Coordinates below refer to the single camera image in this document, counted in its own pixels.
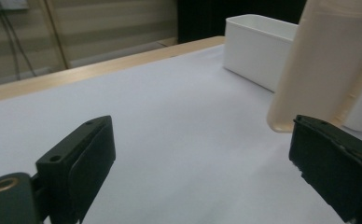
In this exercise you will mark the white plastic bin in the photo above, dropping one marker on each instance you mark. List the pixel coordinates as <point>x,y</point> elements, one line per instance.
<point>253,49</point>

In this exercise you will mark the black curtain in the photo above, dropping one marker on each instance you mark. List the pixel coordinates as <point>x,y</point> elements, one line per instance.
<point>232,12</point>

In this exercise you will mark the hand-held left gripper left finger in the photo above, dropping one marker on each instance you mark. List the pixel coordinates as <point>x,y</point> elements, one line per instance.
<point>76,161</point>

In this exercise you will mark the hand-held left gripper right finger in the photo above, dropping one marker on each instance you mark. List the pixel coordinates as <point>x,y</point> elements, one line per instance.
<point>334,161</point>

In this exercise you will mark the beige phone case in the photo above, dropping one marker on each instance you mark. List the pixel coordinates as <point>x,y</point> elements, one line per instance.
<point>322,62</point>

